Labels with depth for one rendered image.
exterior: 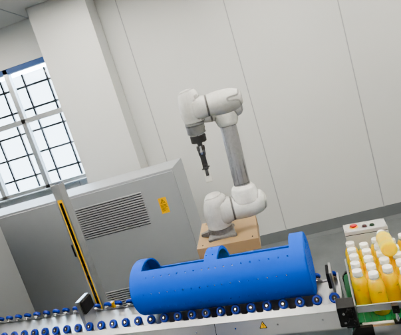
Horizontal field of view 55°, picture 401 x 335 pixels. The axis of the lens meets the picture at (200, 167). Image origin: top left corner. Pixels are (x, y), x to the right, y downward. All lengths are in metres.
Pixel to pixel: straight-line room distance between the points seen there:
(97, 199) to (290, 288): 2.23
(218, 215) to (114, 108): 2.38
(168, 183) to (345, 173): 2.23
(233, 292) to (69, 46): 3.45
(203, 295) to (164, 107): 3.03
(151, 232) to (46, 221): 0.99
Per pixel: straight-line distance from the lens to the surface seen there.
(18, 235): 4.05
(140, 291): 1.99
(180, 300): 1.93
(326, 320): 1.88
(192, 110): 1.74
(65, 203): 2.55
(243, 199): 2.35
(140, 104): 4.63
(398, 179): 4.93
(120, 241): 3.65
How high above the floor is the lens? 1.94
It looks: 10 degrees down
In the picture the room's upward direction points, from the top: 17 degrees counter-clockwise
